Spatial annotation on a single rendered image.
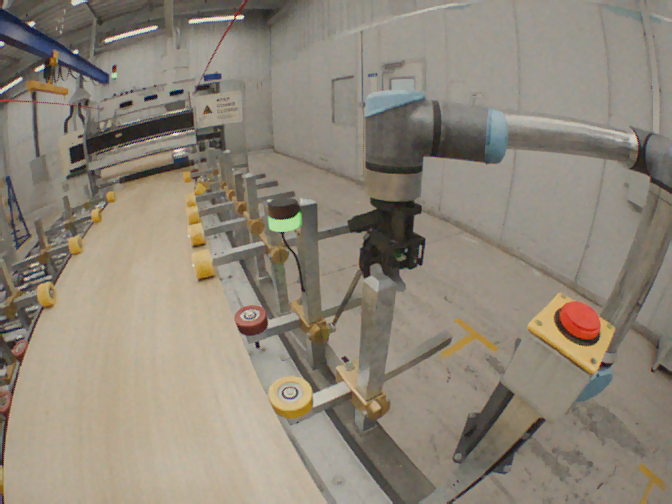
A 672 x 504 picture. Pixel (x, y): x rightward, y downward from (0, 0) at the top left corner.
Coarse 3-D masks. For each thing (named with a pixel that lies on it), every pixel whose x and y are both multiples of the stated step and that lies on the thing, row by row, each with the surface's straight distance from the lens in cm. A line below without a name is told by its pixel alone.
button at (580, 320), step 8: (568, 304) 25; (576, 304) 26; (584, 304) 26; (560, 312) 25; (568, 312) 24; (576, 312) 25; (584, 312) 25; (592, 312) 26; (568, 320) 24; (576, 320) 24; (584, 320) 24; (592, 320) 25; (568, 328) 24; (576, 328) 23; (584, 328) 24; (592, 328) 24; (576, 336) 24; (584, 336) 24; (592, 336) 24
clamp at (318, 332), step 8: (296, 304) 79; (296, 312) 77; (304, 320) 74; (320, 320) 73; (304, 328) 75; (312, 328) 72; (320, 328) 72; (312, 336) 72; (320, 336) 73; (328, 336) 74
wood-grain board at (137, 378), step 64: (128, 192) 261; (192, 192) 198; (128, 256) 126; (64, 320) 104; (128, 320) 86; (192, 320) 76; (64, 384) 81; (128, 384) 68; (192, 384) 61; (256, 384) 58; (64, 448) 70; (128, 448) 59; (192, 448) 54; (256, 448) 51
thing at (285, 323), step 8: (352, 296) 83; (360, 296) 83; (328, 304) 80; (336, 304) 80; (352, 304) 82; (360, 304) 84; (328, 312) 79; (336, 312) 81; (272, 320) 76; (280, 320) 76; (288, 320) 76; (296, 320) 76; (272, 328) 75; (280, 328) 76; (288, 328) 77; (248, 336) 74; (256, 336) 75; (264, 336) 75
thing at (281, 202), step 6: (282, 198) 60; (288, 198) 60; (270, 204) 57; (276, 204) 57; (282, 204) 56; (288, 204) 56; (294, 216) 57; (300, 228) 59; (282, 234) 60; (300, 234) 60; (288, 246) 61; (294, 252) 62; (300, 270) 65; (300, 276) 65; (300, 282) 66
